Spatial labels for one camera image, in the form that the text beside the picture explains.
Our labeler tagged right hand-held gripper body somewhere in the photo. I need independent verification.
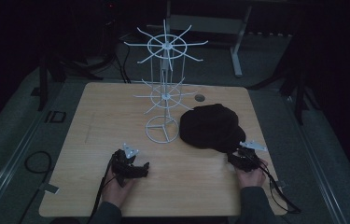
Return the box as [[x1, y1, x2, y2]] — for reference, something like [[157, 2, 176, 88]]
[[234, 140, 269, 173]]

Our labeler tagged black hanging cable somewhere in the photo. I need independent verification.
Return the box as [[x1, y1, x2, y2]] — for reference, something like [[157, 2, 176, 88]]
[[119, 45, 133, 85]]

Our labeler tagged dark metal stand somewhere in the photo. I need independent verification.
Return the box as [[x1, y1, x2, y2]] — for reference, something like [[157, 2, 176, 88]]
[[35, 54, 104, 112], [246, 62, 321, 126]]

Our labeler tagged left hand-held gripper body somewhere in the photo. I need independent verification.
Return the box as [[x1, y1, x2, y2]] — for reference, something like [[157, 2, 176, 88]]
[[110, 142, 140, 188]]

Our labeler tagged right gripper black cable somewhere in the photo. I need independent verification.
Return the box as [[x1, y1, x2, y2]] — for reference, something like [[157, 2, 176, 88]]
[[256, 160, 303, 216]]

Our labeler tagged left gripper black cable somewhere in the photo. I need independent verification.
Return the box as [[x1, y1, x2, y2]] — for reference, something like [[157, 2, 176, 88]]
[[88, 154, 116, 224]]

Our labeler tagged person's right hand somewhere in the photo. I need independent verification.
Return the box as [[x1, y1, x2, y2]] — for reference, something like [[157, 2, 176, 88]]
[[235, 159, 269, 189]]

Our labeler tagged black looped floor cable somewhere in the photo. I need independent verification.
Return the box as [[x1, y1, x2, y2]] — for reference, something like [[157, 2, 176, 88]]
[[23, 150, 53, 175]]

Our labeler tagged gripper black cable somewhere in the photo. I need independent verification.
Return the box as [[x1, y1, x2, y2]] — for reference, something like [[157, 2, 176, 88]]
[[256, 160, 303, 216], [88, 154, 116, 224]]

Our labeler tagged white wire hook rack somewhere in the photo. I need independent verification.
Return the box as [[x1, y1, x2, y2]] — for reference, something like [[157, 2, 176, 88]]
[[123, 19, 209, 145]]

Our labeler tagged white metal desk frame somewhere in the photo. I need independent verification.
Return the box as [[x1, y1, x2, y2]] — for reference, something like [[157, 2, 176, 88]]
[[164, 0, 254, 78]]

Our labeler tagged person's left hand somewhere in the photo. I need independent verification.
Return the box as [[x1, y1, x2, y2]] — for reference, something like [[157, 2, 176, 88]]
[[102, 169, 136, 208]]

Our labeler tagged black rectangular floor bracket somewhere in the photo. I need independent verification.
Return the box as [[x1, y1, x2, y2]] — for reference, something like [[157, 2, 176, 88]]
[[44, 109, 67, 124]]

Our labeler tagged metal floor rail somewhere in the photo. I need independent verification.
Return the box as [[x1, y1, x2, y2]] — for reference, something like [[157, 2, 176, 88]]
[[0, 90, 66, 224], [281, 94, 349, 224]]

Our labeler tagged black hat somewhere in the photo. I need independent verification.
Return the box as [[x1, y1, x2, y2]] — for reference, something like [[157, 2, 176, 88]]
[[179, 103, 247, 154]]

